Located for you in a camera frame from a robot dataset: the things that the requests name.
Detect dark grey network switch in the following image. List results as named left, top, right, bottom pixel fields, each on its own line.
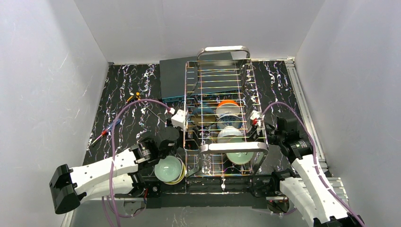
left=160, top=56, right=242, bottom=103

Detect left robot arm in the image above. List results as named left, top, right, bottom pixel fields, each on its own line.
left=49, top=126, right=183, bottom=214

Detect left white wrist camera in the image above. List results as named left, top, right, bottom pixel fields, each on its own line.
left=171, top=109, right=186, bottom=131

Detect dark blue gold bowl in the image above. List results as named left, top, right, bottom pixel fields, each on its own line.
left=190, top=105, right=217, bottom=127

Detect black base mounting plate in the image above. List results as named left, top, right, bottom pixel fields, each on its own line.
left=115, top=175, right=294, bottom=213

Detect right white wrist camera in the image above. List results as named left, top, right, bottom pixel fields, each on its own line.
left=249, top=110, right=262, bottom=127

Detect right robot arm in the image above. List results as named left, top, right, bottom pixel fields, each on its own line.
left=266, top=117, right=365, bottom=227

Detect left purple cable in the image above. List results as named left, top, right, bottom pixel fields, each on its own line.
left=102, top=99, right=176, bottom=227

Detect blue red screwdriver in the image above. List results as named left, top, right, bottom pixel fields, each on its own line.
left=88, top=118, right=121, bottom=148

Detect thin metal rod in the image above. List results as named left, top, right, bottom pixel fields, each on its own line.
left=140, top=102, right=166, bottom=124

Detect blue white floral bowl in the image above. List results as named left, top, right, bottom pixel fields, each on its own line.
left=216, top=114, right=243, bottom=130

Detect orange bowl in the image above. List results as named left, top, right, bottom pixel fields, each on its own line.
left=215, top=100, right=241, bottom=116

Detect pale white ribbed bowl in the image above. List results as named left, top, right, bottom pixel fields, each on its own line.
left=217, top=126, right=244, bottom=143

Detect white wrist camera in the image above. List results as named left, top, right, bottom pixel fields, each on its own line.
left=249, top=110, right=262, bottom=127
left=171, top=109, right=186, bottom=131

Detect light green bowl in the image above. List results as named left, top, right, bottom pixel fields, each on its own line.
left=226, top=152, right=253, bottom=165

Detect yellow black pliers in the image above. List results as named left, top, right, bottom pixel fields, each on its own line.
left=126, top=92, right=141, bottom=104

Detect yellow rimmed bowl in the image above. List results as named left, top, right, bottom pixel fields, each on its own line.
left=166, top=159, right=186, bottom=185

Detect teal speckled bowl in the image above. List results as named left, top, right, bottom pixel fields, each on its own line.
left=154, top=156, right=183, bottom=182

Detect steel wire dish rack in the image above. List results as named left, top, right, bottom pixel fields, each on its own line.
left=183, top=45, right=268, bottom=177

